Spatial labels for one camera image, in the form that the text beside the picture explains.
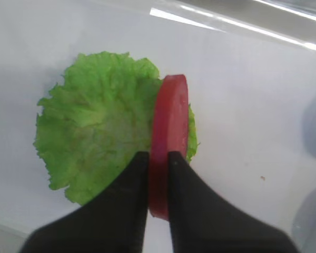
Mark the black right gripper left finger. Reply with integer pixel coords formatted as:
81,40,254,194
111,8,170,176
20,152,149,252

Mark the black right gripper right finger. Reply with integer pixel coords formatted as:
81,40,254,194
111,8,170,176
168,151,298,252

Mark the red tomato slice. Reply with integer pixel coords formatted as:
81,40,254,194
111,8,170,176
148,74,189,221

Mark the green lettuce leaf on bun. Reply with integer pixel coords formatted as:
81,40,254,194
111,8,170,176
33,51,200,207

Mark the white paper tray liner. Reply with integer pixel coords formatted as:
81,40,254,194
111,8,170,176
0,1,316,252

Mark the white metal-rimmed tray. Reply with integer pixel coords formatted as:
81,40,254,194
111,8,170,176
150,1,316,51

